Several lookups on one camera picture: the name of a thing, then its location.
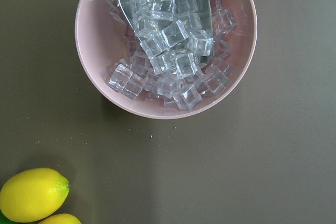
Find green lime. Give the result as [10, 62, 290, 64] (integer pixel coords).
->
[0, 212, 12, 224]

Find metal ice scoop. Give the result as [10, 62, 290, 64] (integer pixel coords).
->
[119, 0, 213, 65]

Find clear ice cubes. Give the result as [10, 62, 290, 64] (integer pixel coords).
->
[106, 0, 232, 110]

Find yellow lemon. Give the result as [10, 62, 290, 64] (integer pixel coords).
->
[38, 214, 81, 224]
[1, 168, 71, 223]

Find pink bowl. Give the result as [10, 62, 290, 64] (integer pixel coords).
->
[75, 0, 257, 120]

